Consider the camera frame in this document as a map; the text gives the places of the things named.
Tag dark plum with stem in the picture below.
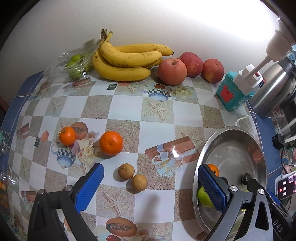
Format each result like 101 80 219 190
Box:
241 173 252 186

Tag device with red lights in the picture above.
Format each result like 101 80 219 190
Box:
275 171 296 200

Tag clear box of limes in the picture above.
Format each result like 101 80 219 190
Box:
43 44 98 84

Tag brown longan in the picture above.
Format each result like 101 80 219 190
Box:
118 163 135 180
132 174 147 191

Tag clear box of kumquats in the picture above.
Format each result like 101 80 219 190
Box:
0 171 22 239

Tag white plug adapter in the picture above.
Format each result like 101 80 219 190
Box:
233 18 295 95

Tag red apple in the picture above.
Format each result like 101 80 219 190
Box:
201 58 224 84
158 58 187 86
179 52 203 78

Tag middle red apple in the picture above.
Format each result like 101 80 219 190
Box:
179 52 203 78

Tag right red apple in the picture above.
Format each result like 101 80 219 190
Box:
201 58 224 84

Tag teal toy box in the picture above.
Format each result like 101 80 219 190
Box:
216 71 255 110

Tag small stemmed orange tangerine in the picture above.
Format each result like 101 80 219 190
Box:
58 126 76 146

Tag steel round plate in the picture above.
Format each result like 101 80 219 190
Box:
193 126 267 234

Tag brown longan upper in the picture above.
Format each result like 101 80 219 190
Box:
118 163 135 180

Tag yellow banana bunch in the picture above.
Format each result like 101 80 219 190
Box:
92 29 174 82

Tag round green apple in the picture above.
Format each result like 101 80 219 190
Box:
197 186 214 208

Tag large orange tangerine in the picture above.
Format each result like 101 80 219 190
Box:
99 131 123 156

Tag steel kettle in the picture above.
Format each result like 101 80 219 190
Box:
249 45 295 118

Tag brown longan lower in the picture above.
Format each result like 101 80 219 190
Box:
132 174 147 191

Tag front red apple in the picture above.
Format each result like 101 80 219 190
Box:
158 58 187 86

